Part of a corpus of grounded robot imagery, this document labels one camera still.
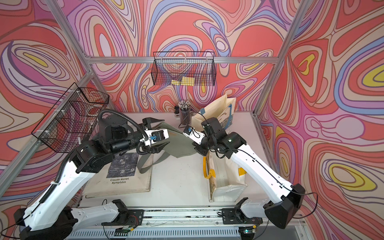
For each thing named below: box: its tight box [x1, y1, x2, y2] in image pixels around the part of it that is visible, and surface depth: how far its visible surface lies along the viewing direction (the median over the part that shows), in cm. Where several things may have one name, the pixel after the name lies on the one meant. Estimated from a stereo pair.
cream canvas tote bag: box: [83, 151, 154, 199], surface depth 86 cm
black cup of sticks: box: [178, 100, 191, 126], surface depth 106 cm
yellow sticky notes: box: [171, 76, 195, 86], surface depth 86 cm
